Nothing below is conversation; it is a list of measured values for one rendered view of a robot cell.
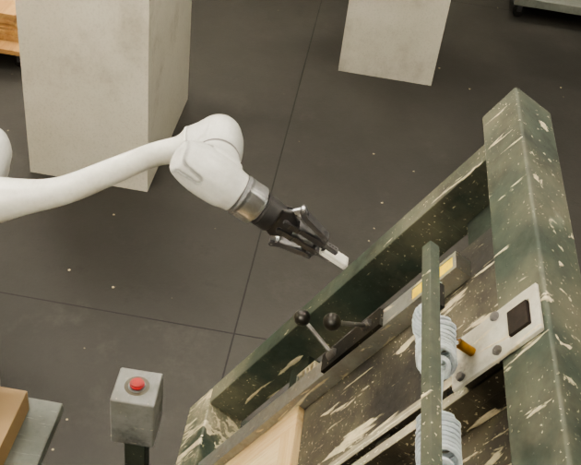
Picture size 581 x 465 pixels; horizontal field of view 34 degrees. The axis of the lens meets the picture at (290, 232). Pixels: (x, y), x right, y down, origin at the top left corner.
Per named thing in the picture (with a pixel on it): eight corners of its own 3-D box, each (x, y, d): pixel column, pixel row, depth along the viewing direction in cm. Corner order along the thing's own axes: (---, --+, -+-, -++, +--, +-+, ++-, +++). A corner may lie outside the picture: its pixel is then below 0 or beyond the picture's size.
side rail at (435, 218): (244, 405, 261) (212, 387, 258) (536, 159, 200) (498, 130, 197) (242, 422, 257) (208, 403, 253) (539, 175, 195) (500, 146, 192)
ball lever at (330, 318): (361, 323, 201) (316, 317, 192) (373, 314, 199) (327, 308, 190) (368, 338, 199) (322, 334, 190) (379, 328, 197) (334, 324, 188)
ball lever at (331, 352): (334, 359, 208) (295, 312, 209) (345, 350, 205) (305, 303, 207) (326, 365, 204) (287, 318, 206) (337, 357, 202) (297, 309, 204)
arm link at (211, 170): (250, 186, 192) (254, 157, 203) (187, 145, 187) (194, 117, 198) (220, 222, 196) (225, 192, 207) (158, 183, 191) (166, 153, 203)
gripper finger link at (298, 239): (278, 228, 201) (274, 232, 201) (319, 256, 204) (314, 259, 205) (280, 217, 204) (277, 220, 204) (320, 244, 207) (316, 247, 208)
